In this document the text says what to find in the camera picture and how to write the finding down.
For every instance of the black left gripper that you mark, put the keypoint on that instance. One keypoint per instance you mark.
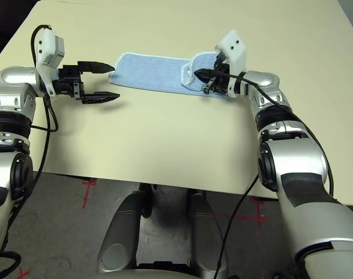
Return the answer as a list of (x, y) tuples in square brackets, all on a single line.
[(67, 81)]

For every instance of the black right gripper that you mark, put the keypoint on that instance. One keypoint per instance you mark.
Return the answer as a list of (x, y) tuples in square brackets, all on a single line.
[(221, 87)]

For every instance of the light blue towel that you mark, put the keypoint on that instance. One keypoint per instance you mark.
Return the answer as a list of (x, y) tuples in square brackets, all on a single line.
[(153, 72)]

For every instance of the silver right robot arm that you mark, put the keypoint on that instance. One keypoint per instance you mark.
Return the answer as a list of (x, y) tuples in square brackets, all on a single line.
[(295, 162)]

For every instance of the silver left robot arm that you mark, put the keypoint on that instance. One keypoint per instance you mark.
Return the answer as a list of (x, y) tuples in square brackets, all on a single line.
[(11, 81)]

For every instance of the black left robot foot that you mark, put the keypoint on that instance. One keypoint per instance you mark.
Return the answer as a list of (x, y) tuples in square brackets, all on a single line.
[(147, 203)]

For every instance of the grey robot torso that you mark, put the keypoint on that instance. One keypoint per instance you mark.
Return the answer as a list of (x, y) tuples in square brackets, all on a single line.
[(141, 274)]

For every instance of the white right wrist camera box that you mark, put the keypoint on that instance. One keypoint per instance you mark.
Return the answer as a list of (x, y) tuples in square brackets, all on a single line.
[(233, 49)]

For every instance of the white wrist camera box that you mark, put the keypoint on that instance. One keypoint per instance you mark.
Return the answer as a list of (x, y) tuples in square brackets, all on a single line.
[(47, 46), (233, 49)]

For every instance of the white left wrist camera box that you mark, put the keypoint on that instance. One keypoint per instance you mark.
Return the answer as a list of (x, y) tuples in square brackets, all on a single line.
[(47, 46)]

